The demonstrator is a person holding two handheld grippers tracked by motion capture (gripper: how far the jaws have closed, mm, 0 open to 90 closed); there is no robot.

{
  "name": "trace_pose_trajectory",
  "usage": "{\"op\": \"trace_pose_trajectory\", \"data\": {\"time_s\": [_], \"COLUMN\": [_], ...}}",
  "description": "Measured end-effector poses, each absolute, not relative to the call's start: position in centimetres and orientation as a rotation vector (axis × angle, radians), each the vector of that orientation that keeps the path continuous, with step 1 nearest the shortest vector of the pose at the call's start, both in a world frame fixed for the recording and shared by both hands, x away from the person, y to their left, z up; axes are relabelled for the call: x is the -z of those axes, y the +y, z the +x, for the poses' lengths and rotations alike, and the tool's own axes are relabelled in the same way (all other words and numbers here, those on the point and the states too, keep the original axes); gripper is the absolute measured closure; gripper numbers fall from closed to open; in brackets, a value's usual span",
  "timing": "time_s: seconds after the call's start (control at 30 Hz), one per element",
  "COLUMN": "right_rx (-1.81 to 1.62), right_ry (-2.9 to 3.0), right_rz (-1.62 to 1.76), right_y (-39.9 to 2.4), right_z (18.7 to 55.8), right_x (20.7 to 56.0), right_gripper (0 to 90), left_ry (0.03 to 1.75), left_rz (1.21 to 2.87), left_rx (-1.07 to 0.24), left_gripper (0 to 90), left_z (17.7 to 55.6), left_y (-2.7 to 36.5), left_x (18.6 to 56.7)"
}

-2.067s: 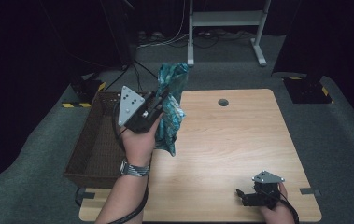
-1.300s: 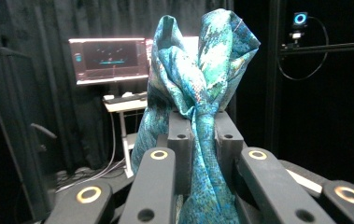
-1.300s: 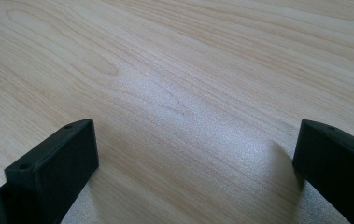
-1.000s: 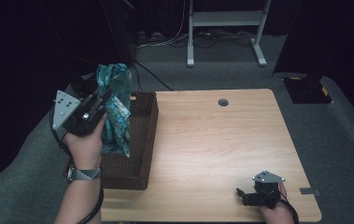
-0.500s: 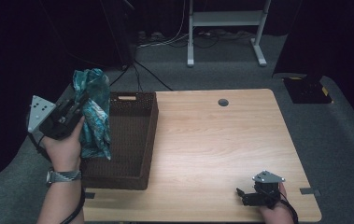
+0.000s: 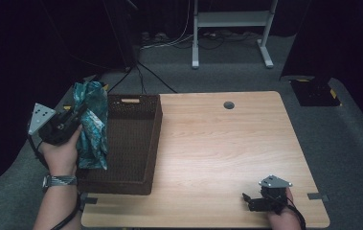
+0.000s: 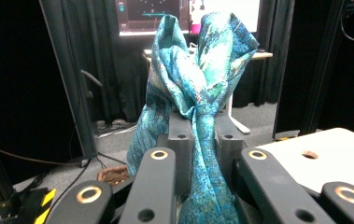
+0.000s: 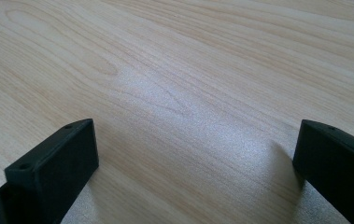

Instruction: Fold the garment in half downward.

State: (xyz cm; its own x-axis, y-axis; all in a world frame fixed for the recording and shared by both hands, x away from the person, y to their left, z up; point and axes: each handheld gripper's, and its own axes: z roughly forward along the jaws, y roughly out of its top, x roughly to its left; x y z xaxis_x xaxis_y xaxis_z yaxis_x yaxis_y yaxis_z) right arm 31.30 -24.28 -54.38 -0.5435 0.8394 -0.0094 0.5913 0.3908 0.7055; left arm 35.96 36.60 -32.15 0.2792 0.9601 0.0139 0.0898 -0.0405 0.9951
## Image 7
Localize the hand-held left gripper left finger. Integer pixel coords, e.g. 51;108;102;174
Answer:
157;111;194;196

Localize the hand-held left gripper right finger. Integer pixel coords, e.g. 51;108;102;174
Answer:
215;110;248;185

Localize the teal floral shirt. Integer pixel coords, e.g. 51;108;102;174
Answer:
126;11;260;224

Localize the brown woven basket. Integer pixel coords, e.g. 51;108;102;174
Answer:
97;165;131;187

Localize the black curtain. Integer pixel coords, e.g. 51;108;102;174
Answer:
61;0;295;123

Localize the black floor stand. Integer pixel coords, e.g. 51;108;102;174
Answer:
38;0;99;167

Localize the bright screen monitor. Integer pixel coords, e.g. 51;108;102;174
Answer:
189;0;262;35

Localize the dark screen monitor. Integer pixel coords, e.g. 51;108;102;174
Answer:
115;0;191;36

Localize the white floor cable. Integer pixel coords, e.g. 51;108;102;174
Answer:
98;124;138;138

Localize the white desk frame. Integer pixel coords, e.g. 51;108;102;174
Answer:
142;46;274;135

